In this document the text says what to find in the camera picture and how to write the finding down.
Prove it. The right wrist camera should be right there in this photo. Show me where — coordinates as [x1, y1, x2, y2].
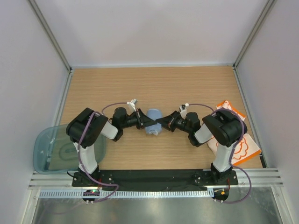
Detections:
[179, 103, 189, 119]

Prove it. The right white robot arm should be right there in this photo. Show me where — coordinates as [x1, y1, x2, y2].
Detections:
[156, 109, 247, 185]

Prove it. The translucent blue plastic bin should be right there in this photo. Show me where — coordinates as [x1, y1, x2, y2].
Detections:
[33, 125, 106, 175]

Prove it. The blue bear towel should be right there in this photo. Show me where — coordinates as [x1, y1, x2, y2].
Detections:
[143, 108, 163, 137]

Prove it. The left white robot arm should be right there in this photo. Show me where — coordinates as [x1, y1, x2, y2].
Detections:
[66, 107, 157, 187]

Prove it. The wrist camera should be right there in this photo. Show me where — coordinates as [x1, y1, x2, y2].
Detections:
[179, 103, 189, 119]
[127, 99, 138, 112]

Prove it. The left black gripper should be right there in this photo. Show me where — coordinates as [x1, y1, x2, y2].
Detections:
[121, 109, 157, 130]

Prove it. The orange and white towel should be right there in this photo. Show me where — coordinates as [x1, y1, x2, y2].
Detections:
[216, 100, 261, 166]

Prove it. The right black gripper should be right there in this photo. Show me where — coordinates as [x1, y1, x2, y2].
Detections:
[156, 111, 192, 134]

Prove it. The white slotted cable duct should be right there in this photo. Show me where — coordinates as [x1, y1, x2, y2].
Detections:
[39, 189, 214, 199]

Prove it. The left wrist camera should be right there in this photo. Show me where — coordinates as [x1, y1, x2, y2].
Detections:
[127, 99, 138, 112]

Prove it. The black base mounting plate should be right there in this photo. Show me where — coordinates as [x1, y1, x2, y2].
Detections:
[72, 169, 238, 192]

